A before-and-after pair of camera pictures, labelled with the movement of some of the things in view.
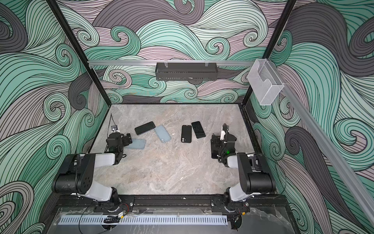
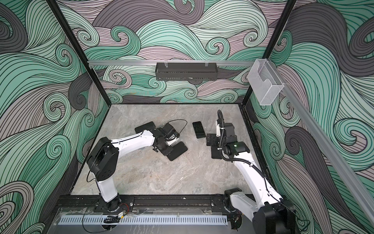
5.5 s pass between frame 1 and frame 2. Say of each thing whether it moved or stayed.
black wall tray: stayed
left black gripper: moved
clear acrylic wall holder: stayed
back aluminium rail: stayed
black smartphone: stayed
